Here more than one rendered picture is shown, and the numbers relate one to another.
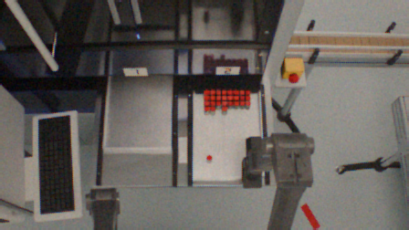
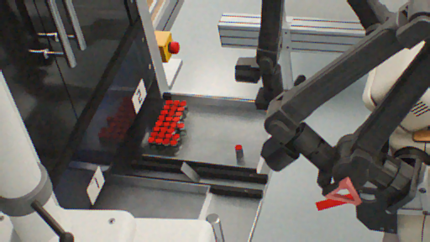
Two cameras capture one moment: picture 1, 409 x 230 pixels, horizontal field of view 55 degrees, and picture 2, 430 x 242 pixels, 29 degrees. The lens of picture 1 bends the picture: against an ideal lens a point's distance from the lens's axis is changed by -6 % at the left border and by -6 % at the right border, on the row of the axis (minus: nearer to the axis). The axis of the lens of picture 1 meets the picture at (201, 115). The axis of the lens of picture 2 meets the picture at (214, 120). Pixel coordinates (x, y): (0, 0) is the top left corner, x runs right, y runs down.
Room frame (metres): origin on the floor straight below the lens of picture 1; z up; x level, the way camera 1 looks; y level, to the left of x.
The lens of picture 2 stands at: (-0.25, 1.48, 2.60)
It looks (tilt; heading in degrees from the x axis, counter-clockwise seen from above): 44 degrees down; 295
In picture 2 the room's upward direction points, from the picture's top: 12 degrees counter-clockwise
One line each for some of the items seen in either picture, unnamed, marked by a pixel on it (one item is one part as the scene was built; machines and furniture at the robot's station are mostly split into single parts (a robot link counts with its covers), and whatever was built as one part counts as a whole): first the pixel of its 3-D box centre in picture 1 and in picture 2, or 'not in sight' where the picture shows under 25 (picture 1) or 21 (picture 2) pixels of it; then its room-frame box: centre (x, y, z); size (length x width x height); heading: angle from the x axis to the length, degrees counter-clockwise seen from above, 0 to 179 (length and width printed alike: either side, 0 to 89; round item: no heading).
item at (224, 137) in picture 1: (227, 132); (212, 133); (0.50, -0.10, 0.90); 0.34 x 0.26 x 0.04; 0
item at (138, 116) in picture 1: (139, 107); (137, 219); (0.61, 0.24, 0.90); 0.34 x 0.26 x 0.04; 1
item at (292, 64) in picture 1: (292, 67); (159, 46); (0.73, -0.35, 1.00); 0.08 x 0.07 x 0.07; 1
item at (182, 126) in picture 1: (182, 142); (207, 175); (0.46, 0.07, 0.91); 0.14 x 0.03 x 0.06; 1
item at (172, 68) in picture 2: (288, 71); (156, 72); (0.78, -0.36, 0.87); 0.14 x 0.13 x 0.02; 1
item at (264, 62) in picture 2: (255, 153); (255, 65); (0.36, -0.17, 1.11); 0.11 x 0.09 x 0.12; 0
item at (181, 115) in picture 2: (226, 105); (175, 127); (0.61, -0.10, 0.90); 0.18 x 0.02 x 0.05; 90
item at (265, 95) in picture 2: (253, 172); (274, 91); (0.32, -0.18, 1.01); 0.10 x 0.07 x 0.07; 0
